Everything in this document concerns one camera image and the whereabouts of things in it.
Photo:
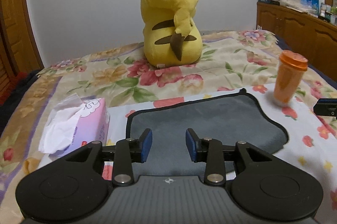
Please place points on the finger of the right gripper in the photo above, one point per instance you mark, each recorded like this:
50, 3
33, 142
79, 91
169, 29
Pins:
326, 107

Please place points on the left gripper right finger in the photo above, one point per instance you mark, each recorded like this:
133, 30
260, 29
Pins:
196, 146

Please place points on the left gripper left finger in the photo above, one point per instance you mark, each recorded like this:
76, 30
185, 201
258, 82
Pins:
140, 148

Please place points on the orange lidded cup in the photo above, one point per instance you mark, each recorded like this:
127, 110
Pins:
291, 69

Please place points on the wooden side cabinet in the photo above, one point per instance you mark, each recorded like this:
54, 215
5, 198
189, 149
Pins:
313, 38

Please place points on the pink tissue pack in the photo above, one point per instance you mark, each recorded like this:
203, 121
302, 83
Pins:
73, 123

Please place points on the floral bed quilt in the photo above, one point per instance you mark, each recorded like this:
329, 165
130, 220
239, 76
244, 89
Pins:
122, 76

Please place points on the blue picture box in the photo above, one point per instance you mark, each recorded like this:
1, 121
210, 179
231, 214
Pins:
312, 6

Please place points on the yellow Pikachu plush toy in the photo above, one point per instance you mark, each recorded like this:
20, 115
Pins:
171, 37

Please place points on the wooden door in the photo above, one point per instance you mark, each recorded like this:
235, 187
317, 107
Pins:
18, 36

